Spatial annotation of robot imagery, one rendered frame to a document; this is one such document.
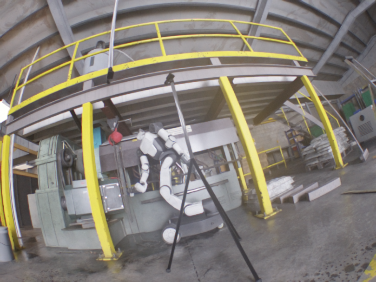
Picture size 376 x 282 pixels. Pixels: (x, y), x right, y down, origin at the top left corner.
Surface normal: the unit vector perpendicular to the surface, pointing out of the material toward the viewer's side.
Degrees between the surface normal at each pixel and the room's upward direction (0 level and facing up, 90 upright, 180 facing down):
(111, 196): 90
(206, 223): 90
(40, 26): 171
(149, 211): 90
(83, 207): 90
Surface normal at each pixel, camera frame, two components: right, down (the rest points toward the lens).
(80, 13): 0.26, 0.88
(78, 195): 0.41, -0.34
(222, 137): 0.11, -0.29
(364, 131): -0.95, 0.18
